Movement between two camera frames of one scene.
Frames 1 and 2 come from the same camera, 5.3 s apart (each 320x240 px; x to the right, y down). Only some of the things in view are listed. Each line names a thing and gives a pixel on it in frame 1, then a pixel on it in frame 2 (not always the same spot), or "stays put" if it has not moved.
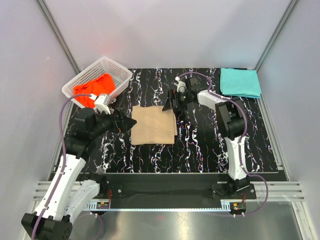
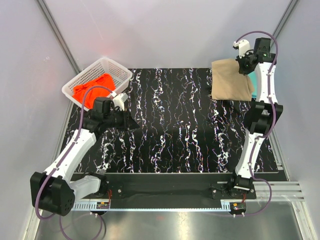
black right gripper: (175, 95) → (242, 70)
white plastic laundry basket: (120, 77) stays put
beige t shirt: (154, 125) → (228, 83)
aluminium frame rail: (278, 191) stays put
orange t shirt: (104, 84) stays put
